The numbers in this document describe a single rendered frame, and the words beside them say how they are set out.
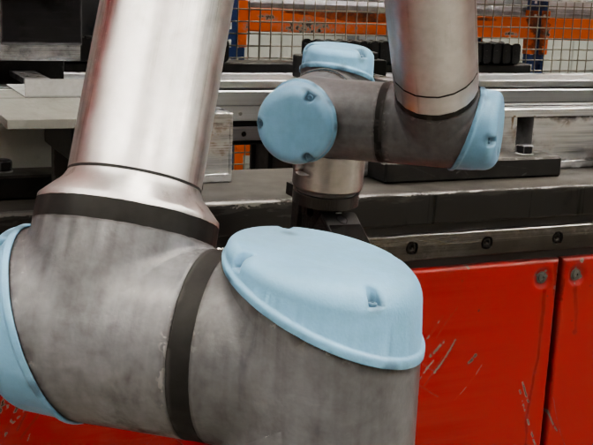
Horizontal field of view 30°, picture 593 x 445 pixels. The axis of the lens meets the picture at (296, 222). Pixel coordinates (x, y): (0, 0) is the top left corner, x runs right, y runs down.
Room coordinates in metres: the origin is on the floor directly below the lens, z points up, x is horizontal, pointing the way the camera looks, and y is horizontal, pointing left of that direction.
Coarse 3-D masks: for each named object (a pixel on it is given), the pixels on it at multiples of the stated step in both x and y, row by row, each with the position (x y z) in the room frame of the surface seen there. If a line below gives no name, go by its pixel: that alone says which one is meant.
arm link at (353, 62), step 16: (304, 48) 1.14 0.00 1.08; (320, 48) 1.12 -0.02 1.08; (336, 48) 1.12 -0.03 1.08; (352, 48) 1.13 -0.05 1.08; (304, 64) 1.12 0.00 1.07; (320, 64) 1.11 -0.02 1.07; (336, 64) 1.10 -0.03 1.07; (352, 64) 1.11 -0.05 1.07; (368, 64) 1.12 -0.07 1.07; (368, 80) 1.12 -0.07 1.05
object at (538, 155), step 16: (512, 160) 1.60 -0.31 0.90; (528, 160) 1.61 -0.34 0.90; (544, 160) 1.62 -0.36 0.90; (560, 160) 1.63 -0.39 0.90; (368, 176) 1.56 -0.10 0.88; (384, 176) 1.51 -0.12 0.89; (400, 176) 1.52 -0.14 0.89; (416, 176) 1.53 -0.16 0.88; (432, 176) 1.54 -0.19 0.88; (448, 176) 1.55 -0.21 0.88; (464, 176) 1.56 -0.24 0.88; (480, 176) 1.57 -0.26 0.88; (496, 176) 1.59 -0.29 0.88; (512, 176) 1.60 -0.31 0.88; (528, 176) 1.61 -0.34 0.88; (544, 176) 1.62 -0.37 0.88
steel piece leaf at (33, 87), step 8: (32, 80) 1.29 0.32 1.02; (40, 80) 1.30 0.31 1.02; (48, 80) 1.30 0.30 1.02; (56, 80) 1.31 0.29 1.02; (64, 80) 1.31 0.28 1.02; (72, 80) 1.31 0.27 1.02; (80, 80) 1.32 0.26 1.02; (16, 88) 1.36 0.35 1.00; (24, 88) 1.37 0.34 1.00; (32, 88) 1.29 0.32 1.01; (40, 88) 1.30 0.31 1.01; (48, 88) 1.30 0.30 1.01; (56, 88) 1.31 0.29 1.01; (64, 88) 1.31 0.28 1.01; (72, 88) 1.31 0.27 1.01; (80, 88) 1.32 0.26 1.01; (24, 96) 1.29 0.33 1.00; (32, 96) 1.29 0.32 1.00; (40, 96) 1.30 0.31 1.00; (48, 96) 1.30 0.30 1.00; (56, 96) 1.31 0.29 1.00; (64, 96) 1.31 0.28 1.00; (72, 96) 1.31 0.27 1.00; (80, 96) 1.32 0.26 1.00
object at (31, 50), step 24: (0, 0) 1.37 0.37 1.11; (24, 0) 1.38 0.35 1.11; (48, 0) 1.39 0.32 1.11; (72, 0) 1.40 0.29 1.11; (0, 24) 1.37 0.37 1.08; (24, 24) 1.38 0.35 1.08; (48, 24) 1.39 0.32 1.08; (72, 24) 1.40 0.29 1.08; (0, 48) 1.38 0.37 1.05; (24, 48) 1.39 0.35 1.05; (48, 48) 1.40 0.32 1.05; (72, 48) 1.41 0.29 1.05
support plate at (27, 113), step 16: (0, 96) 1.29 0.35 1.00; (16, 96) 1.30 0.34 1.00; (0, 112) 1.16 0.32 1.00; (16, 112) 1.16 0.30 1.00; (32, 112) 1.17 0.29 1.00; (48, 112) 1.17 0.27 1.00; (64, 112) 1.18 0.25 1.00; (16, 128) 1.11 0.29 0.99; (32, 128) 1.12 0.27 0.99; (48, 128) 1.12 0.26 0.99; (64, 128) 1.13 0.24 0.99
